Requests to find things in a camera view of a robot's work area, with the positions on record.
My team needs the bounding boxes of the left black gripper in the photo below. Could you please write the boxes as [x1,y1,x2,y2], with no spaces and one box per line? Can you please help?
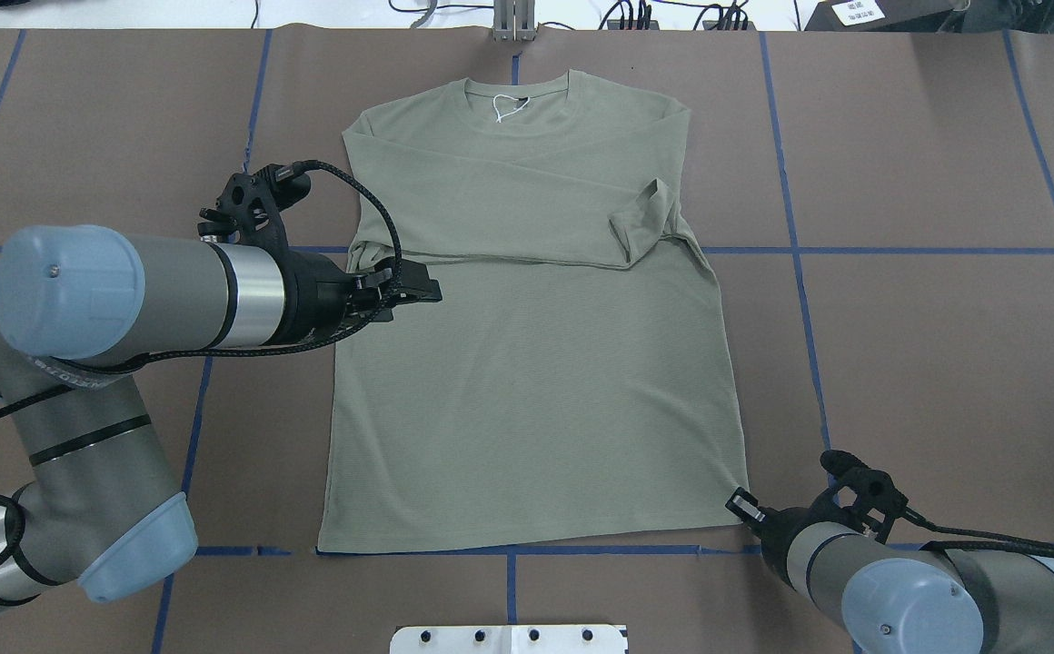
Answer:
[286,253,442,346]

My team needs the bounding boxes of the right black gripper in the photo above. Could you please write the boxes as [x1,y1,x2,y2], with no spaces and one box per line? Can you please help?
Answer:
[725,488,818,582]

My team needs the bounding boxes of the olive green long-sleeve shirt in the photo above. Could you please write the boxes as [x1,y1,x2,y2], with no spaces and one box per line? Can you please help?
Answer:
[318,70,748,553]

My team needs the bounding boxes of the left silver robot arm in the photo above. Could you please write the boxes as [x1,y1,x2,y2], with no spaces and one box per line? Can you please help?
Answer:
[0,226,442,613]

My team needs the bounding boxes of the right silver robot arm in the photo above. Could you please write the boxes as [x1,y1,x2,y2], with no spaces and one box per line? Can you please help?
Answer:
[726,489,1054,653]

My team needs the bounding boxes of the black box with label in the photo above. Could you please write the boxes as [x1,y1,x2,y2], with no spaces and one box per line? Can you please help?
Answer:
[802,1,955,33]

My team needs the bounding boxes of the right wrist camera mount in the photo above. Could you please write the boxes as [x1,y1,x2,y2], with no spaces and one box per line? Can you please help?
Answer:
[820,450,910,545]

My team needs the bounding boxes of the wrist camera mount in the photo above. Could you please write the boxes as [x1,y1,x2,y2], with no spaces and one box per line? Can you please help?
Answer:
[820,450,910,545]
[196,164,312,255]

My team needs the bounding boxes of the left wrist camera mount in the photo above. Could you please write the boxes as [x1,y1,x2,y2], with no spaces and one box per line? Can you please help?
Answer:
[196,164,312,255]

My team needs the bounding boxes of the aluminium frame post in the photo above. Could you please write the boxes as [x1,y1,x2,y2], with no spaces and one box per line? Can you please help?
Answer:
[492,0,538,43]

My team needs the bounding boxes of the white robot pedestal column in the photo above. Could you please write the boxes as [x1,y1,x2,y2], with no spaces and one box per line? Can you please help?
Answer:
[389,622,630,653]

